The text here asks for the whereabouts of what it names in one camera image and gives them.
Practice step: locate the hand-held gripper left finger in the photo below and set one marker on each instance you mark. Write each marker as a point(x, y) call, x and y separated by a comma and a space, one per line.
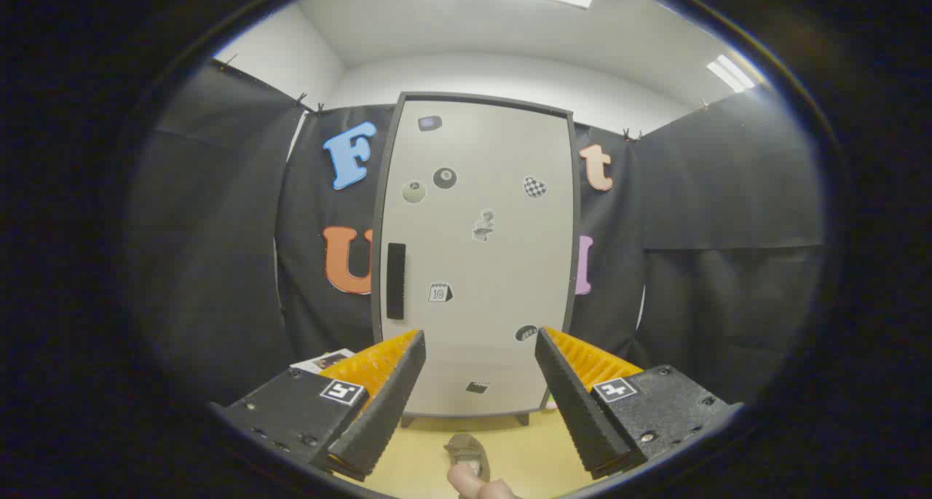
point(386, 411)

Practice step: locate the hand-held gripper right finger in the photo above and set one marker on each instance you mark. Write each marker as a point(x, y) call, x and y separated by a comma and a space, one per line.
point(575, 411)

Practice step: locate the fuzzy brown shoe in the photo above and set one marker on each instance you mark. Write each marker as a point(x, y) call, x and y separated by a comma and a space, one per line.
point(466, 448)

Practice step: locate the grey shoe cabinet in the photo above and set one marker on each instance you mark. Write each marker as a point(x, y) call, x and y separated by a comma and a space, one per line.
point(376, 302)

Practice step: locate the white book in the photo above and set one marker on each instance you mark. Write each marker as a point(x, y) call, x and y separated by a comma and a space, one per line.
point(324, 359)

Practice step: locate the black backdrop cloth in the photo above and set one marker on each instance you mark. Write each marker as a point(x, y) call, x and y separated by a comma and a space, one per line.
point(728, 193)

